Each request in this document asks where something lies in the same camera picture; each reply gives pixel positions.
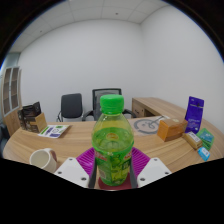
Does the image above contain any orange wooden box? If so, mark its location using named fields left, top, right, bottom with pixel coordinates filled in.
left=156, top=118, right=189, bottom=143

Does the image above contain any purple pouch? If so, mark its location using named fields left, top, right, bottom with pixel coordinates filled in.
left=184, top=96, right=205, bottom=134

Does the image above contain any black mesh-back office chair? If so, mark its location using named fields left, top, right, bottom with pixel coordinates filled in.
left=81, top=87, right=138, bottom=122

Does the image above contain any white and brown cup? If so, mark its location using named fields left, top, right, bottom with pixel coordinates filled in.
left=29, top=147, right=58, bottom=174

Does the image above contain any small tan box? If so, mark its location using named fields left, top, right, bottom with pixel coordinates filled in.
left=181, top=131, right=204, bottom=150

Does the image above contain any white printed leaflet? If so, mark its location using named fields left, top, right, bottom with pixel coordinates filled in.
left=37, top=124, right=71, bottom=139

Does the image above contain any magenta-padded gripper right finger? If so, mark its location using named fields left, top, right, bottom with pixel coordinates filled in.
left=129, top=147, right=173, bottom=190

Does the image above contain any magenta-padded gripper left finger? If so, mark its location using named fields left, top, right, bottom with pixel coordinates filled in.
left=53, top=147, right=98, bottom=190

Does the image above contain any small dark brown box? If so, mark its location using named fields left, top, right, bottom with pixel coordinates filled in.
left=17, top=107, right=30, bottom=131

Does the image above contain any dark solid-back office chair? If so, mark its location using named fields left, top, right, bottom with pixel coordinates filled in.
left=56, top=92, right=84, bottom=123

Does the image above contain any black leather sofa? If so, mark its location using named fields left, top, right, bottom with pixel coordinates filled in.
left=0, top=122, right=11, bottom=141

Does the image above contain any large brown carton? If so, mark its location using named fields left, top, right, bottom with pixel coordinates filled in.
left=21, top=101, right=48, bottom=134

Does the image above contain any green packet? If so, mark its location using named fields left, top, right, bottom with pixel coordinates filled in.
left=195, top=127, right=216, bottom=151

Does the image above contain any wooden glass-door shelf cabinet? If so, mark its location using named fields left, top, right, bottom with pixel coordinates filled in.
left=0, top=65, right=23, bottom=137

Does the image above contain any wooden side desk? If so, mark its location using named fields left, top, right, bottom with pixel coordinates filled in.
left=131, top=96, right=188, bottom=119

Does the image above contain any small blue packet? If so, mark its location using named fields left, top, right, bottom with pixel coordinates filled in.
left=197, top=146, right=212, bottom=162

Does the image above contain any green drink bottle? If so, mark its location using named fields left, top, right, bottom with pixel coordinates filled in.
left=91, top=94, right=135, bottom=187

